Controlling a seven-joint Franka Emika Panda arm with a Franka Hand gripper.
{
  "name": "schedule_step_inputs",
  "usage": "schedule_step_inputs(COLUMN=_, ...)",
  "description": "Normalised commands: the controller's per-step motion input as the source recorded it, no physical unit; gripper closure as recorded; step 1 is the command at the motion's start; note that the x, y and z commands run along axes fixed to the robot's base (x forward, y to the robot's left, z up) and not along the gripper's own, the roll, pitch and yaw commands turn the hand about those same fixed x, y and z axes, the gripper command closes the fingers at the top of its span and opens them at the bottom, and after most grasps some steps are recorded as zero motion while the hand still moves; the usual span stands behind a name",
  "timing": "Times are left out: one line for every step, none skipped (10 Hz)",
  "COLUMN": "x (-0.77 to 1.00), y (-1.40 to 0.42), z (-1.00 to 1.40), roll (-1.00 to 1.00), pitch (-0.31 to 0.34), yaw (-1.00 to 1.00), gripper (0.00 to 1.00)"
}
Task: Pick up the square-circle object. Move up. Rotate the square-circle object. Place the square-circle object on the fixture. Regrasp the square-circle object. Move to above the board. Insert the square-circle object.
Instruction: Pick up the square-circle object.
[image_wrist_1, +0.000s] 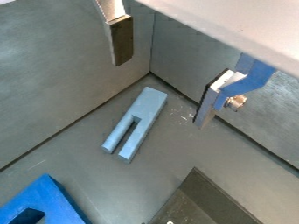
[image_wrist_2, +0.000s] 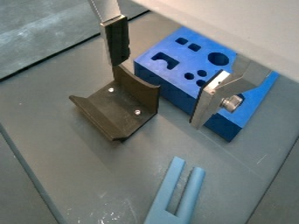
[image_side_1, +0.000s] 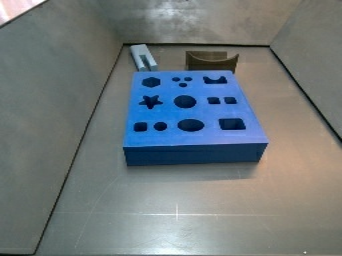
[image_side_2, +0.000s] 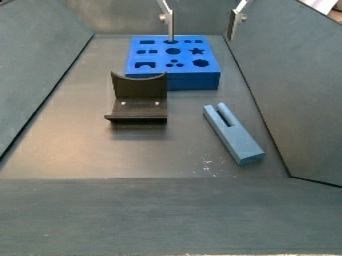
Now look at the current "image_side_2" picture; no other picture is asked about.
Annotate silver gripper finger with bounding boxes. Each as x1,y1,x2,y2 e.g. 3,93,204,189
227,0,248,41
156,0,173,42

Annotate blue foam shape tray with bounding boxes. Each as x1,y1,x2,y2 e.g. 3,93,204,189
124,35,220,91

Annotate light blue square-circle object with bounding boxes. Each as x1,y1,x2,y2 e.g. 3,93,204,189
202,102,265,165

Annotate black curved fixture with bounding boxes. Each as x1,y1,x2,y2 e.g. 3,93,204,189
104,73,168,122

